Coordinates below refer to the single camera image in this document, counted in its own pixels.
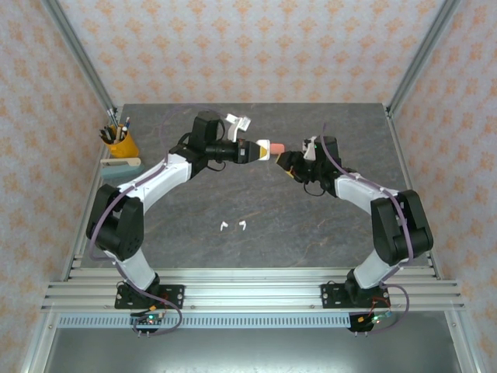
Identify yellow pen holder cup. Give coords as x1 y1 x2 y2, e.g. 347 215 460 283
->
102 124 140 159

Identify teal block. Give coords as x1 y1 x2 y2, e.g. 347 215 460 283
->
101 165 143 180

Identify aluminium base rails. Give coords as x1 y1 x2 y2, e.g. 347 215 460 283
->
40 267 466 312

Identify small electronics board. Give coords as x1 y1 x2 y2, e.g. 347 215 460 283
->
131 312 164 329
359 310 393 327

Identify grey metal panel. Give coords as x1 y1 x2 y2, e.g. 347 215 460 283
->
23 326 486 373

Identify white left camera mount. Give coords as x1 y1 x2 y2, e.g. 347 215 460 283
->
226 116 245 144

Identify aluminium side rail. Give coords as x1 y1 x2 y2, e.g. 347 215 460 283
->
60 108 124 281
384 106 443 281

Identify aluminium frame post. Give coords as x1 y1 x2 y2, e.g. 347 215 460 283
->
40 0 118 114
387 0 462 114

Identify grey slotted cable duct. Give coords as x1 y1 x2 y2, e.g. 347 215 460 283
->
57 314 353 330

